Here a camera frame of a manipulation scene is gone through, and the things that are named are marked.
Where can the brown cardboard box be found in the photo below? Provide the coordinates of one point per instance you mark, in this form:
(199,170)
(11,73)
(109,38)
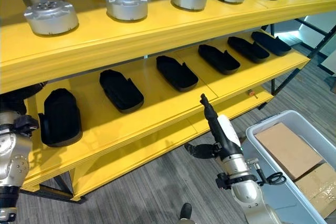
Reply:
(288,148)

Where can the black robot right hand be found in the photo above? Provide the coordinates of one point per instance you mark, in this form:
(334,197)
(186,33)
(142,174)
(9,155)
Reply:
(228,134)

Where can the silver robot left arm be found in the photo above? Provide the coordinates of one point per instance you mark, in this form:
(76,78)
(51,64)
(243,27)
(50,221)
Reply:
(11,155)

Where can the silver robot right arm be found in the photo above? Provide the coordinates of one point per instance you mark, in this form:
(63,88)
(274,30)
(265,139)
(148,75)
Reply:
(244,182)

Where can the black sole-shaped part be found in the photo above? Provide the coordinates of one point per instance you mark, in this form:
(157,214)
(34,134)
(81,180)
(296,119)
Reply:
(177,74)
(219,60)
(61,119)
(120,91)
(271,43)
(248,50)

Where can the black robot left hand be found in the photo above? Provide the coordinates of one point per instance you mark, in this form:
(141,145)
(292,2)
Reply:
(13,100)

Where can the grey plastic box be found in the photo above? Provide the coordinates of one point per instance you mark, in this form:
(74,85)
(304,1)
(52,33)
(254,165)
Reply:
(278,203)

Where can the small orange knob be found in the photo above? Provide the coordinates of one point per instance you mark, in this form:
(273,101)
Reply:
(252,93)

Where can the taped cardboard box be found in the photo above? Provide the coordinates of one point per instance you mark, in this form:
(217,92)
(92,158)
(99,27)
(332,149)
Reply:
(320,187)

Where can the yellow shelf unit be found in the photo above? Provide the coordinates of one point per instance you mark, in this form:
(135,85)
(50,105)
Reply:
(162,31)

